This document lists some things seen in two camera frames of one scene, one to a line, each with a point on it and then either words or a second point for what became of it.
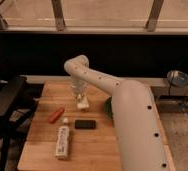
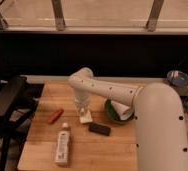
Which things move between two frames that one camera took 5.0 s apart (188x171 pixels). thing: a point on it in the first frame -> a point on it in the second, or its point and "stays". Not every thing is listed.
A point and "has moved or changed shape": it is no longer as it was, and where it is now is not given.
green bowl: (108, 108) stays
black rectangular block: (85, 124) -> (104, 130)
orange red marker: (53, 117) stays
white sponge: (84, 104) has moved or changed shape
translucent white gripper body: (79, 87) -> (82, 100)
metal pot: (177, 78) stays
